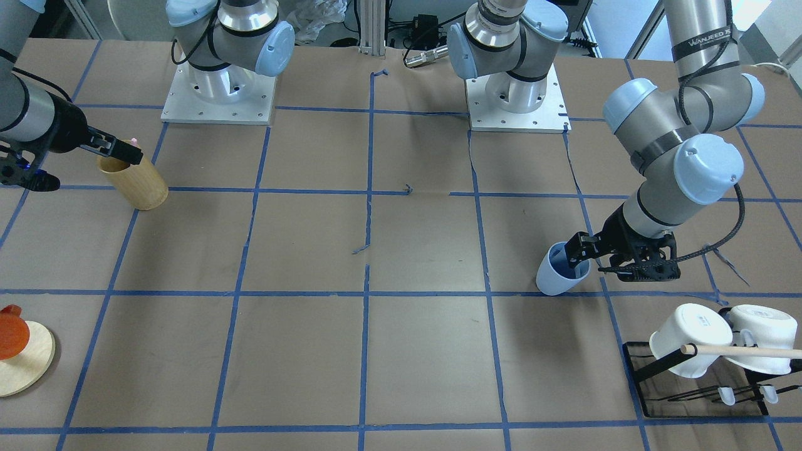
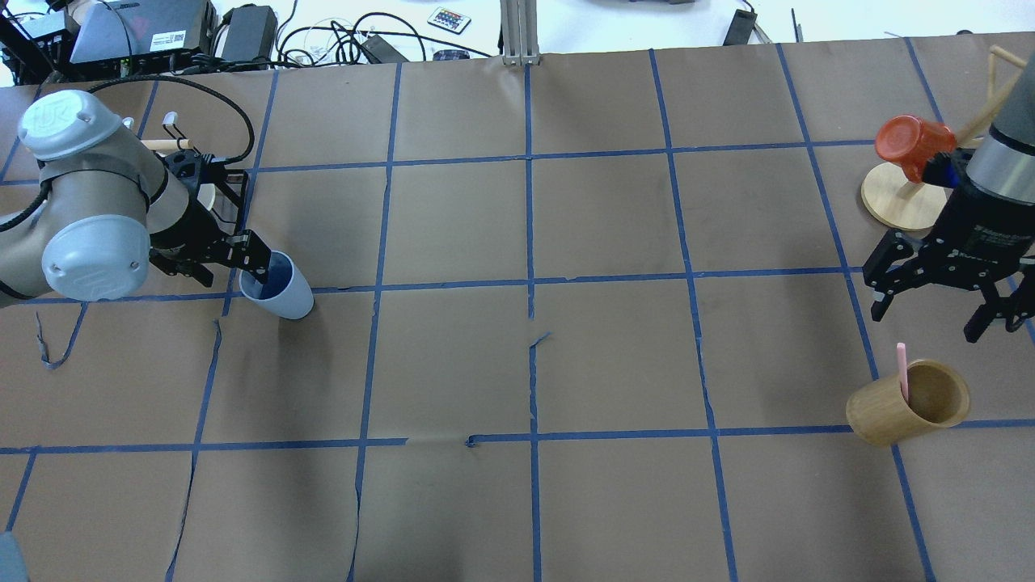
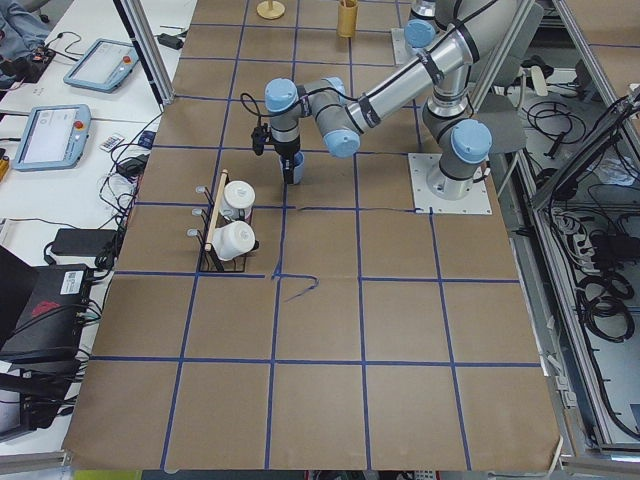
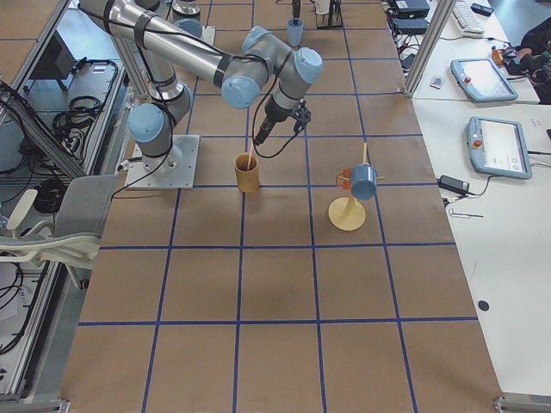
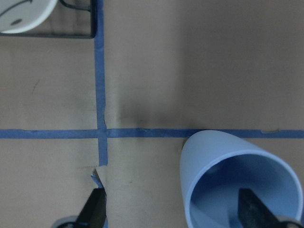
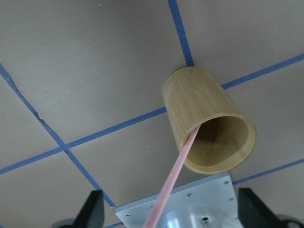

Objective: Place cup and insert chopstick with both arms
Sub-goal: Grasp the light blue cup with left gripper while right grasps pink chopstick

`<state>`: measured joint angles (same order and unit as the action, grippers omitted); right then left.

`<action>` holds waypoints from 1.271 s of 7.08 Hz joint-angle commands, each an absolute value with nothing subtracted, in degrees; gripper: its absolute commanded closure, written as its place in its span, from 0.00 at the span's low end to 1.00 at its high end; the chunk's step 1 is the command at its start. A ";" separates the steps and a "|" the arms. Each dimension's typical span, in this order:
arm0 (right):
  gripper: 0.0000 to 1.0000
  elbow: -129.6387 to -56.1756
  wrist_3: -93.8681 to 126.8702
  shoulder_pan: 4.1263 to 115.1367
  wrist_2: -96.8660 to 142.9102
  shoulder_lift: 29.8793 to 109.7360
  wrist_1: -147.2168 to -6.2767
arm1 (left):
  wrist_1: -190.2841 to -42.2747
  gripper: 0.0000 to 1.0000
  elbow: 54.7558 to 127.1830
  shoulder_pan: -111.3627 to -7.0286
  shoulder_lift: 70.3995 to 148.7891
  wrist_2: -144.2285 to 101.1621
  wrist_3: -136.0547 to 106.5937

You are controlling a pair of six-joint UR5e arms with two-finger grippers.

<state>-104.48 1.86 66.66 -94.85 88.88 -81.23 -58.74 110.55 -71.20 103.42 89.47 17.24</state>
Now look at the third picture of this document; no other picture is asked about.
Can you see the light blue plastic cup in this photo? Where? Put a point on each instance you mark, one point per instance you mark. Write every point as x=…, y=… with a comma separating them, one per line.
x=298, y=169

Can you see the teach pendant tablet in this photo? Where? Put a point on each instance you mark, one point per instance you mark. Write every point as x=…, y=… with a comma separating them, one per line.
x=54, y=138
x=103, y=67

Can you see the white mug rack end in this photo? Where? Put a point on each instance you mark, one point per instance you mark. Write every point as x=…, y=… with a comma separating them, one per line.
x=238, y=200
x=233, y=240

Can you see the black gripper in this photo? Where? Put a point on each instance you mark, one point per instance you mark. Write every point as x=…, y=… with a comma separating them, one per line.
x=286, y=149

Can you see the white mug far rack end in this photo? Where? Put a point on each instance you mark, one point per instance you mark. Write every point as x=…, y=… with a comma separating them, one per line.
x=238, y=200

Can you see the bamboo chopstick holder cup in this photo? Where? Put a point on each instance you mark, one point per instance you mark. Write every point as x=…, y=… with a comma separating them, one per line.
x=347, y=18

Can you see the black power adapter brick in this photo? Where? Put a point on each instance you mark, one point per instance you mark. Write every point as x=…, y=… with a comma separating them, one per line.
x=97, y=243

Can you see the white mug near rack end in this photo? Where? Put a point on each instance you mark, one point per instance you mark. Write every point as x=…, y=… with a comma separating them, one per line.
x=233, y=240

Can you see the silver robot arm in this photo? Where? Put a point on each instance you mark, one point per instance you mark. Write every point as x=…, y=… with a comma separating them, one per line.
x=446, y=39

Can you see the wooden mug tree stand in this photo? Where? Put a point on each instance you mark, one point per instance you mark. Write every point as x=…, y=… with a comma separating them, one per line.
x=270, y=9

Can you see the black computer box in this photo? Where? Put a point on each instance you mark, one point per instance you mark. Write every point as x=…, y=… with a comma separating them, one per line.
x=41, y=310

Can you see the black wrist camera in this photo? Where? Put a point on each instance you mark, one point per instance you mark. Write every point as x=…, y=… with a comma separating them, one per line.
x=260, y=137

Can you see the near teach pendant tablet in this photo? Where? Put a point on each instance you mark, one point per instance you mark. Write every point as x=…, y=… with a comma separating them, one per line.
x=54, y=138

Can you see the far teach pendant tablet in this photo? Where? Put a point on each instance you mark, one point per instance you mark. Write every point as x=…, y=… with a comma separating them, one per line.
x=103, y=67

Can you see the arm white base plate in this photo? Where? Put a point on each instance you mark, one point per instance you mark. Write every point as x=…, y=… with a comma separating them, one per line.
x=402, y=50
x=434, y=193

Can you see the black wire mug rack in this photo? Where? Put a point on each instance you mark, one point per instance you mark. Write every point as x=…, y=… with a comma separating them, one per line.
x=211, y=219

